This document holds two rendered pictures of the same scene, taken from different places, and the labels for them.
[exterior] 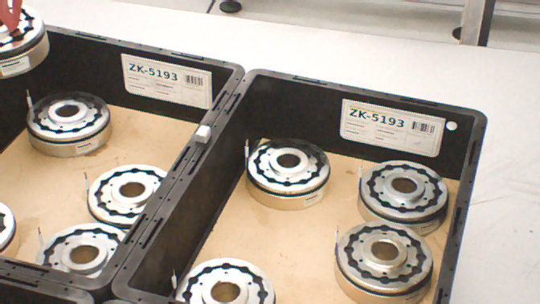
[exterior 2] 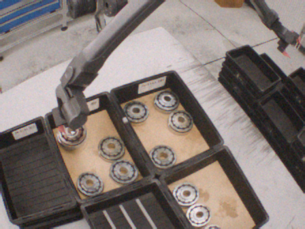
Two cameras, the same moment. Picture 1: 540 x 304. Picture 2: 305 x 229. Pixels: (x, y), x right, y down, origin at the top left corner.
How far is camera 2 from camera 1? 0.70 m
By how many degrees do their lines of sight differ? 39
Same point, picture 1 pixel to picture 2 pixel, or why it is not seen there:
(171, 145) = (95, 125)
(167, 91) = not seen: hidden behind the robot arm
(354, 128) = (142, 89)
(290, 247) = (155, 133)
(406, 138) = (156, 85)
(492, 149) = (147, 69)
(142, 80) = not seen: hidden behind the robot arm
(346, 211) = (156, 114)
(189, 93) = (92, 107)
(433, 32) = (56, 32)
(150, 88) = not seen: hidden behind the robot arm
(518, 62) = (129, 39)
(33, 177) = (77, 158)
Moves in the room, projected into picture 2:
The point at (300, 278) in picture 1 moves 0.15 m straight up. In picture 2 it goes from (166, 139) to (173, 116)
